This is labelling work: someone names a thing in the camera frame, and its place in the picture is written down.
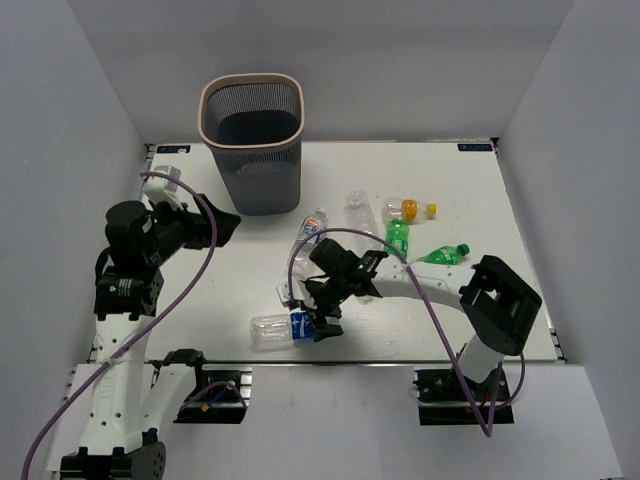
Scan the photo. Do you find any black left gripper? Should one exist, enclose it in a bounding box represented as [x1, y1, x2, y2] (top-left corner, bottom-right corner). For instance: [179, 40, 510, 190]
[144, 193, 241, 266]

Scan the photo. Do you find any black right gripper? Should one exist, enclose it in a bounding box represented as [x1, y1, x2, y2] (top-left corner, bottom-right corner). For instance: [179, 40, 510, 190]
[301, 272, 353, 342]

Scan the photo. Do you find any clear bottle red-blue label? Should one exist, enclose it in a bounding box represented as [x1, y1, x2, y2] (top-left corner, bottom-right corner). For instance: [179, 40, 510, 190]
[288, 207, 328, 278]

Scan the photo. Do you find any clear bottle blue label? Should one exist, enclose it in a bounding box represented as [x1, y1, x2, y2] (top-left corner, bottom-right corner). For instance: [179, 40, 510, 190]
[249, 310, 314, 353]

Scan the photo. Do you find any clear unlabelled plastic bottle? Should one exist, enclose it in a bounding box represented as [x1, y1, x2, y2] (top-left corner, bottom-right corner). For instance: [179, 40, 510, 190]
[344, 190, 381, 255]

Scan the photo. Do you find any green plastic bottle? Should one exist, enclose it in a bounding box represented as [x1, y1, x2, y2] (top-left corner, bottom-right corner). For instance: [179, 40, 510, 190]
[416, 243, 470, 265]
[385, 218, 410, 257]

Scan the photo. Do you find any clear bottle orange label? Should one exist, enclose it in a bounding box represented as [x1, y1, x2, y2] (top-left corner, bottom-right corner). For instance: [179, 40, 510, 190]
[382, 198, 437, 225]

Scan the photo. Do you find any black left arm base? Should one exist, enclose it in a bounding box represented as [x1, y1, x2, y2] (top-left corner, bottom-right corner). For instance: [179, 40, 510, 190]
[163, 349, 252, 425]

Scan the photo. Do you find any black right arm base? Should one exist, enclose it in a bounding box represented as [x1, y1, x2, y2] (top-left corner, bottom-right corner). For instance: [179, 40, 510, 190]
[413, 368, 497, 426]

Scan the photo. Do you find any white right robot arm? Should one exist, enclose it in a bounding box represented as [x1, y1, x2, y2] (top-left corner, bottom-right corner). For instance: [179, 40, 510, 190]
[278, 238, 542, 399]

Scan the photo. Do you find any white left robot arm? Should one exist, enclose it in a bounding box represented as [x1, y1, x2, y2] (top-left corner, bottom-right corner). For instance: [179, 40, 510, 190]
[59, 196, 241, 479]

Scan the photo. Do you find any grey mesh waste bin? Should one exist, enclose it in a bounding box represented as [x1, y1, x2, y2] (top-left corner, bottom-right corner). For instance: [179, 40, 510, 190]
[198, 73, 305, 216]

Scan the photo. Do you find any blue label sticker left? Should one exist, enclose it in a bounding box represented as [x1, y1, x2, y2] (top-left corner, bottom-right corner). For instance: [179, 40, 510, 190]
[156, 145, 191, 154]

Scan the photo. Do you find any blue label sticker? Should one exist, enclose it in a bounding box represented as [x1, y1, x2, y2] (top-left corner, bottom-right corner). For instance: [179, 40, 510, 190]
[156, 145, 191, 154]
[457, 143, 493, 152]

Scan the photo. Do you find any blue label sticker right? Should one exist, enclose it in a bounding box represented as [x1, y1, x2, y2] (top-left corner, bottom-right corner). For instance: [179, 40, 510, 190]
[457, 143, 493, 152]

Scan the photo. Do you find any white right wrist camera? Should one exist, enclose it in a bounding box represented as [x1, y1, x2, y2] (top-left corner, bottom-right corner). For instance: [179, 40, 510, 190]
[276, 283, 300, 310]

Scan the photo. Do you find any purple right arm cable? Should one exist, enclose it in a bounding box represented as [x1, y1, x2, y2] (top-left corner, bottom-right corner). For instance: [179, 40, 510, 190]
[287, 227, 526, 439]

